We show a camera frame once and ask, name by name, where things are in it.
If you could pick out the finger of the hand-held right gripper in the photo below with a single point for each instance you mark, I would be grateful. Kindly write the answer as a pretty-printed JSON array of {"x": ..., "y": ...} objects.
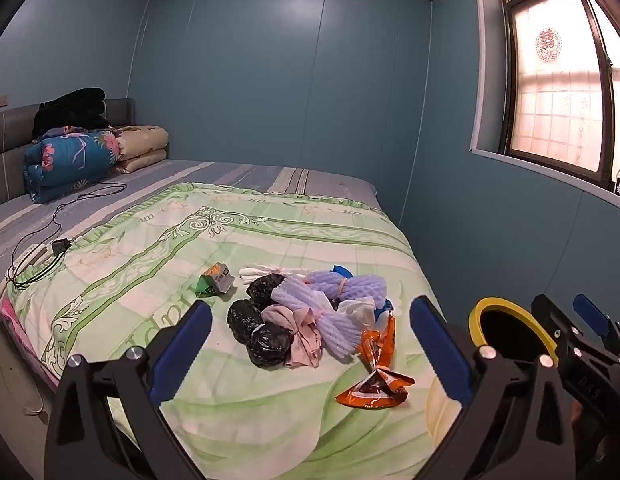
[
  {"x": 592, "y": 312},
  {"x": 552, "y": 316}
]

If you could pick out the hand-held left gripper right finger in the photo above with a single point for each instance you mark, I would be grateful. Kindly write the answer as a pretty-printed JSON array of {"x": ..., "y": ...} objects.
[{"x": 439, "y": 350}]

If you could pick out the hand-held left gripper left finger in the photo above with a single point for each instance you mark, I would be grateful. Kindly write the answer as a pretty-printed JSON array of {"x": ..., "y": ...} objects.
[{"x": 182, "y": 345}]

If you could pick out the yellow-rimmed black bin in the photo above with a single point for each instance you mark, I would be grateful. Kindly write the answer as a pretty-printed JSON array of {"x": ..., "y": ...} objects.
[{"x": 512, "y": 332}]

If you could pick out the orange snack wrapper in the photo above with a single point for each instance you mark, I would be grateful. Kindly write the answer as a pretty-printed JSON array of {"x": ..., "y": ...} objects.
[
  {"x": 374, "y": 387},
  {"x": 379, "y": 345}
]

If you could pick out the black plastic bag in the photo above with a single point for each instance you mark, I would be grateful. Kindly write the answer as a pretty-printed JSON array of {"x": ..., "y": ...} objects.
[
  {"x": 264, "y": 287},
  {"x": 244, "y": 319},
  {"x": 268, "y": 346}
]

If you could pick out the green drink carton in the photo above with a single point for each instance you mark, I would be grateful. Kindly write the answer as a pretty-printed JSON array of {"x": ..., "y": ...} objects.
[{"x": 216, "y": 280}]

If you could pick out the purple foam fruit net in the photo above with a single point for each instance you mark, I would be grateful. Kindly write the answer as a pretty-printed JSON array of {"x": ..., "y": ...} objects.
[
  {"x": 340, "y": 285},
  {"x": 302, "y": 300},
  {"x": 340, "y": 340}
]

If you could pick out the pink plastic bag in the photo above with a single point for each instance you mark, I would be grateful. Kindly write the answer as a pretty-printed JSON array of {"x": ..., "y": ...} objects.
[{"x": 300, "y": 332}]

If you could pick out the green floral blanket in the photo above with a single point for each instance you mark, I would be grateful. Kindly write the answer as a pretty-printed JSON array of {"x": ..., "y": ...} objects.
[{"x": 270, "y": 240}]

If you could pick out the black charger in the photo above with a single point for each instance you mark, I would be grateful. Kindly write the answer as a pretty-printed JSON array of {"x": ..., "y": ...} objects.
[{"x": 60, "y": 246}]

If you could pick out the white power strip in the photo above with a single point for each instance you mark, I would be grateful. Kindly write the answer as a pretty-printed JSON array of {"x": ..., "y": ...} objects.
[{"x": 32, "y": 256}]

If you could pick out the beige folded quilt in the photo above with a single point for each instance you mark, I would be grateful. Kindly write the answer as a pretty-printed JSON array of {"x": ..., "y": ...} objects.
[{"x": 142, "y": 147}]

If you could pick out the blue floral folded quilt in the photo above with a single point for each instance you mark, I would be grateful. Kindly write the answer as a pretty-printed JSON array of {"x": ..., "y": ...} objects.
[{"x": 72, "y": 165}]

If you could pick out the brown-framed window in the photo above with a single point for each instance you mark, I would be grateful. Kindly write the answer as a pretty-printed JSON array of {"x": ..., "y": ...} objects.
[{"x": 554, "y": 100}]

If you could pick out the black clothes pile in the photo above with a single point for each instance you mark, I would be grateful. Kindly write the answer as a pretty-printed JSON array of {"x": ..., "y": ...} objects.
[{"x": 70, "y": 110}]

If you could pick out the red paper window decoration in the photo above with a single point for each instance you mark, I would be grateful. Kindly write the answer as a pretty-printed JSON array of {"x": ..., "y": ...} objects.
[{"x": 548, "y": 45}]

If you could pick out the grey padded headboard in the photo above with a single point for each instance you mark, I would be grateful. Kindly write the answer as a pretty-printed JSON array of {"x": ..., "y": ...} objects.
[{"x": 10, "y": 130}]

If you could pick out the grey window sill frame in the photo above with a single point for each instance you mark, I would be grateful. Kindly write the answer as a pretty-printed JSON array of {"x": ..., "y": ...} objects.
[{"x": 484, "y": 85}]

